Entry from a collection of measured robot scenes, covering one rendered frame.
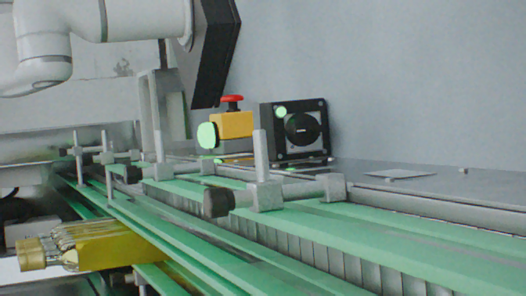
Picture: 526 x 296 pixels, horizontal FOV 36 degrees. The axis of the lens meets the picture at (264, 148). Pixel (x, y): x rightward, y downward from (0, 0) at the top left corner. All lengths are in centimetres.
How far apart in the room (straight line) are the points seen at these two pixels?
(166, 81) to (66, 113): 356
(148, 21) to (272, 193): 83
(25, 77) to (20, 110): 387
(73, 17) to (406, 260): 109
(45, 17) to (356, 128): 67
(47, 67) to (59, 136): 115
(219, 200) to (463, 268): 31
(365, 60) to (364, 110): 6
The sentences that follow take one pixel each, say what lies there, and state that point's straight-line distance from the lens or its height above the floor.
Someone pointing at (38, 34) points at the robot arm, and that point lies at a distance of 146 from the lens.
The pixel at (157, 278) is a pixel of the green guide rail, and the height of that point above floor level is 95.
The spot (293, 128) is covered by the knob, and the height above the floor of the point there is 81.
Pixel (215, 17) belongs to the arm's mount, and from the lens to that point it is 141.
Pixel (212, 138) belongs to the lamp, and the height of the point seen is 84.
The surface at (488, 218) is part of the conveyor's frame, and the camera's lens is 55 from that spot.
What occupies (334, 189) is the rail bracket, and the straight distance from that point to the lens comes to 73.
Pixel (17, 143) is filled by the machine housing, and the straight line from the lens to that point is 258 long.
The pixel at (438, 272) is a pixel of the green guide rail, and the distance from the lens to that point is 44.
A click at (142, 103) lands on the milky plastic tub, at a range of 196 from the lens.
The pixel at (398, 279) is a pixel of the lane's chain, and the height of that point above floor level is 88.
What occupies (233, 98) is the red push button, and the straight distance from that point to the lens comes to 135.
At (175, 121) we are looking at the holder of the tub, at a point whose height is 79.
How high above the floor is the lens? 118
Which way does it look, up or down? 18 degrees down
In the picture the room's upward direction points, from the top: 96 degrees counter-clockwise
